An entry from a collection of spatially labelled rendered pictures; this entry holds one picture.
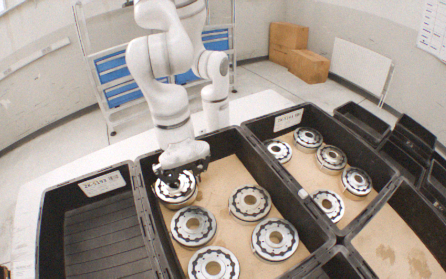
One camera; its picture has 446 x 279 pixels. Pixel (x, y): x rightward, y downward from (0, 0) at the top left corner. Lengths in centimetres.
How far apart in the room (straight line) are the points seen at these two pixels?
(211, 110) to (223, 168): 20
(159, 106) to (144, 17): 15
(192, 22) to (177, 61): 24
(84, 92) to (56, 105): 49
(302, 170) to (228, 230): 28
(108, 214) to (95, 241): 9
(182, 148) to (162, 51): 16
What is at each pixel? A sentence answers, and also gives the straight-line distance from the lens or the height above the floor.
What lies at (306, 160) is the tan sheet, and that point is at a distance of 63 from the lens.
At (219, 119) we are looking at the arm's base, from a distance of 68.
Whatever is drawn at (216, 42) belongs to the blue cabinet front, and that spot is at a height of 72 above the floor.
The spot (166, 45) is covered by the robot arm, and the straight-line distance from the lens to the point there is 29.
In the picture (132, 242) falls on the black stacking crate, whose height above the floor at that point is 83.
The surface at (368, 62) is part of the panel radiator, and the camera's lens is 329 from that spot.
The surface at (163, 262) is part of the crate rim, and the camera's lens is 36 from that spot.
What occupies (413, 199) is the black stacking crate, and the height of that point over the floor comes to 90.
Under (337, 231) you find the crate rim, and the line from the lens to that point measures 41.
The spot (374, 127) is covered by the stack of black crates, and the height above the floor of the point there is 50.
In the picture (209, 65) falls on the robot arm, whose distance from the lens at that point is 59.
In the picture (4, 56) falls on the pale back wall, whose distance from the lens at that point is 332.
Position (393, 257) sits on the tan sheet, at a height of 83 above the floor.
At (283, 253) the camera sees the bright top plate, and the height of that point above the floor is 86.
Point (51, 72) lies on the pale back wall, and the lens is 310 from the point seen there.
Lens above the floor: 127
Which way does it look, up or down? 41 degrees down
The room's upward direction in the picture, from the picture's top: 2 degrees counter-clockwise
